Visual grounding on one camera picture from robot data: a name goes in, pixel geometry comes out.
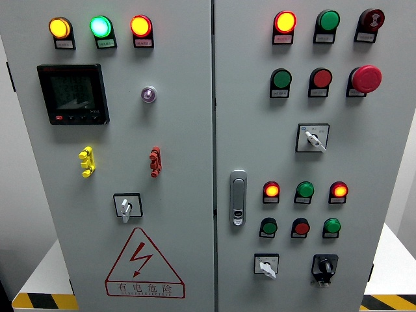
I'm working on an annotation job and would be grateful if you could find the pale grey door with display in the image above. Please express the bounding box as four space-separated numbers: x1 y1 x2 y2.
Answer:
0 0 216 312

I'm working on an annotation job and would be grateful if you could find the silver door lock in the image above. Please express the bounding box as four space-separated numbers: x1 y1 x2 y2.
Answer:
229 169 248 228

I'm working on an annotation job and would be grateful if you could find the small red indicator lamp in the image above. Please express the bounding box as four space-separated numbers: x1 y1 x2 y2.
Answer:
263 181 281 198
329 181 349 198

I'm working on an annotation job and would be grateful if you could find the small white lamp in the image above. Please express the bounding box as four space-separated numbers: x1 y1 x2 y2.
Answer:
140 85 158 104

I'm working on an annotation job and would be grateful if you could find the small green push button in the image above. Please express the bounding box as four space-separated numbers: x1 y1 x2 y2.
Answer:
260 217 278 235

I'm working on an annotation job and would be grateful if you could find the small green indicator lamp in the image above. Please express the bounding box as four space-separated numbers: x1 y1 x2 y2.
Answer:
296 181 315 198

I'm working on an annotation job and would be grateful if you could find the large green push button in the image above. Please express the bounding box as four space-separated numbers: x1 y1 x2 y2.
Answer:
271 68 293 89

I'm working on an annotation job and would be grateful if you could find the small red push button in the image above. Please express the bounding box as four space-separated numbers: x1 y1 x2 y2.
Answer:
292 218 311 235

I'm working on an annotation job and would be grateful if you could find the large red push button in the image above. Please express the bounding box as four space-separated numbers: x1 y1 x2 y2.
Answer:
310 68 333 88

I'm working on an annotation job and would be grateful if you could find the small raised green button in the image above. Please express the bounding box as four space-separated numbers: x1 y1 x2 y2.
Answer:
323 218 342 234

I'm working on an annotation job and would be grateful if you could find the large red indicator lamp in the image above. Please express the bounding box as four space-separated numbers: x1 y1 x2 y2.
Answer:
130 14 153 38
274 10 298 34

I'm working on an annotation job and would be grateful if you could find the red warning triangle sticker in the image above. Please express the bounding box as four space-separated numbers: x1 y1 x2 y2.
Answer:
104 226 187 299

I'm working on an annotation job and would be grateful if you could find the black display meter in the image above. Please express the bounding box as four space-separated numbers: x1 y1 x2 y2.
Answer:
36 63 111 125

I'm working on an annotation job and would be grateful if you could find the pale grey door with lock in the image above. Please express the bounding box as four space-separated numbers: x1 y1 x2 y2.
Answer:
213 0 416 312

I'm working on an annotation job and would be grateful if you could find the bright green indicator lamp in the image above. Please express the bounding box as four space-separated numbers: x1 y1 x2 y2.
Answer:
90 15 113 38

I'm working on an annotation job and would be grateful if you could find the large red stop button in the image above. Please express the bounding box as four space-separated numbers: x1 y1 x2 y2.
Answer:
352 64 383 94

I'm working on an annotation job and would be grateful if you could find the large dark green indicator lamp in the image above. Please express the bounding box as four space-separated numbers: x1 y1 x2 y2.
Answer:
316 9 341 32

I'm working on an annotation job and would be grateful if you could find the large yellow indicator lamp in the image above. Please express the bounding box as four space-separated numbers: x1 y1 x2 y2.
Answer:
48 16 72 40

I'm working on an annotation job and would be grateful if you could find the dark red buzzer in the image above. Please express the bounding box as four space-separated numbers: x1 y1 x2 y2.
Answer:
359 8 385 33

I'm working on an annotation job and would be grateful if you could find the black yellow striped tape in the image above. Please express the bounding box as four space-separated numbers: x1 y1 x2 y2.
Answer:
359 294 416 312
12 292 79 311

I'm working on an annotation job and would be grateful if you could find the small red handle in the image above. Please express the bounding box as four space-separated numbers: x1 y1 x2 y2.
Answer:
149 146 163 178

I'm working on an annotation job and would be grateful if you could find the large white handle turn switch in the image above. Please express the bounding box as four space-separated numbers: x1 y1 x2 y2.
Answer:
295 123 330 154

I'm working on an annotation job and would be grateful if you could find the small yellow handle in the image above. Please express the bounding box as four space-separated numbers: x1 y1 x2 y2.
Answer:
78 146 97 178

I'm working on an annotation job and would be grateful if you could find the small white handle turn switch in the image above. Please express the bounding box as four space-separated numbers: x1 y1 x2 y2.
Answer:
253 253 280 280

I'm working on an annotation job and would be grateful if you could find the black handle turn switch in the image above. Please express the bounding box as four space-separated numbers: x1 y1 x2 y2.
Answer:
311 253 339 289

